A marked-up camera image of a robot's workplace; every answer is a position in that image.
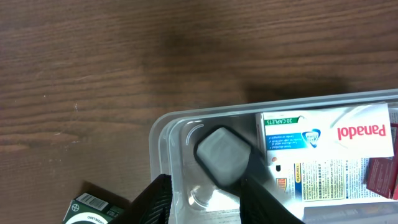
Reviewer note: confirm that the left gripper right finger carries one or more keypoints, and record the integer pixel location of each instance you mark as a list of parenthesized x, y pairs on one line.
[(258, 206)]

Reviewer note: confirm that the green Zam-Buk box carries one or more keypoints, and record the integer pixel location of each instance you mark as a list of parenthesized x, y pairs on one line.
[(88, 209)]

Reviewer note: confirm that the clear plastic container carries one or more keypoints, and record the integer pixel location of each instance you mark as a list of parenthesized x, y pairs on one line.
[(196, 199)]

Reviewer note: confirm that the white Panadol box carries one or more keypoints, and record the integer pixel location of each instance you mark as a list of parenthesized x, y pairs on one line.
[(345, 132)]

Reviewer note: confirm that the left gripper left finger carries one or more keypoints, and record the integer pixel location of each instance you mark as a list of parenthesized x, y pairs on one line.
[(152, 206)]

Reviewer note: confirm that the dark syrup bottle white cap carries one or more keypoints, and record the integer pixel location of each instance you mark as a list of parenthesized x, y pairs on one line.
[(223, 154)]

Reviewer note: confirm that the red medicine box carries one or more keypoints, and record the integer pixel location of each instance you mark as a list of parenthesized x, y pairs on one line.
[(382, 173)]

